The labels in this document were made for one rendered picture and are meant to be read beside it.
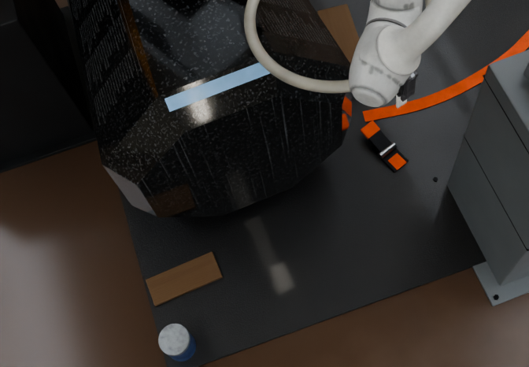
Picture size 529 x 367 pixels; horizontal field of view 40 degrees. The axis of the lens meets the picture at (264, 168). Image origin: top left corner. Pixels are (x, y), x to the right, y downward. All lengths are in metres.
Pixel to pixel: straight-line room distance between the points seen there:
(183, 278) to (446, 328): 0.90
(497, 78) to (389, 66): 0.56
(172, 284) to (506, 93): 1.29
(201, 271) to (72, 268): 0.48
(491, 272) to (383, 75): 1.26
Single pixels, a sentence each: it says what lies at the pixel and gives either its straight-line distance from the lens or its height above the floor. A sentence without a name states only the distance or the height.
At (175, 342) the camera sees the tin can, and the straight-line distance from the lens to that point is 2.36.
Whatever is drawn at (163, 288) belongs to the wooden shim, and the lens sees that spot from 2.53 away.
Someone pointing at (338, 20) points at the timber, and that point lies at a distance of 2.80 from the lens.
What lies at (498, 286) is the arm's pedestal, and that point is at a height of 0.01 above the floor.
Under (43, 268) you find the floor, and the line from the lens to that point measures 2.72.
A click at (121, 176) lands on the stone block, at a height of 0.54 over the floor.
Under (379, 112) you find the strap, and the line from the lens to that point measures 2.72.
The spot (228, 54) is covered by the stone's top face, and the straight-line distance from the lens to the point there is 1.94.
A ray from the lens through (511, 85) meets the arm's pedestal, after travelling 1.91.
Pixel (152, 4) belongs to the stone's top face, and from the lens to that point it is 2.08.
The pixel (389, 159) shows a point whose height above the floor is 0.03.
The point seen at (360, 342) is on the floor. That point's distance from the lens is 2.45.
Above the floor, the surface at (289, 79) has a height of 0.91.
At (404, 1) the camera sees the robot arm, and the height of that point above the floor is 1.22.
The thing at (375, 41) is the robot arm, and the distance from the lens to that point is 1.43.
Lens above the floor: 2.41
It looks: 65 degrees down
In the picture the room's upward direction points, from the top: 13 degrees counter-clockwise
